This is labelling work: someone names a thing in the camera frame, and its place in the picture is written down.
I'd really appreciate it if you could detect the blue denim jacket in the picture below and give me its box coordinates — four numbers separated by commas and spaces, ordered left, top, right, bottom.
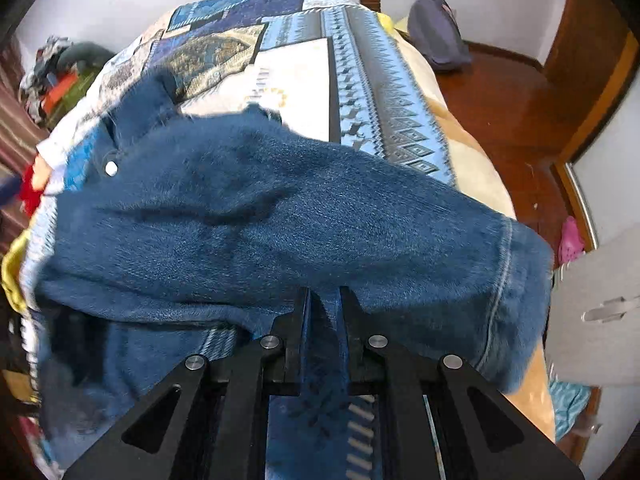
35, 70, 553, 479

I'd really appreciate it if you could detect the grey cardboard box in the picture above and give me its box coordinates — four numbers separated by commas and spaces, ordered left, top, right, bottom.
544, 226, 640, 387

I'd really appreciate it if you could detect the pink slipper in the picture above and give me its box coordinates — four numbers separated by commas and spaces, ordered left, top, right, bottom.
558, 216, 585, 266

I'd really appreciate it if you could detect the yellow fleece blanket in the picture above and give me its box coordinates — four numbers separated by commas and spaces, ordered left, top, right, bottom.
1, 229, 29, 315

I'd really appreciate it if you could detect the beige blanket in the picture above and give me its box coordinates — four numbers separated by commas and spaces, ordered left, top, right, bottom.
376, 13, 555, 441

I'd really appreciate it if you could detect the red plush toy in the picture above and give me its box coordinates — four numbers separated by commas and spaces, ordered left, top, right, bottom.
18, 157, 51, 218

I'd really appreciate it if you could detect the striped red curtain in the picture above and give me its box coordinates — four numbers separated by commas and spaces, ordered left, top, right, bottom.
1, 37, 47, 255

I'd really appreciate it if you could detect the blue patchwork bedspread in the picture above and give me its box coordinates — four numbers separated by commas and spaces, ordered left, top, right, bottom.
20, 0, 454, 393

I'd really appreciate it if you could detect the green basket of clutter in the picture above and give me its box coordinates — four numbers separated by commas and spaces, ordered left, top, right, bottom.
18, 36, 115, 131

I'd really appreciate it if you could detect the grey blue backpack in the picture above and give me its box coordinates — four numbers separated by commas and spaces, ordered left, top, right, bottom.
408, 0, 472, 73

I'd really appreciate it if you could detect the wooden door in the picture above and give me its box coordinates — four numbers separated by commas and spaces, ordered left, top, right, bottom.
544, 0, 639, 167

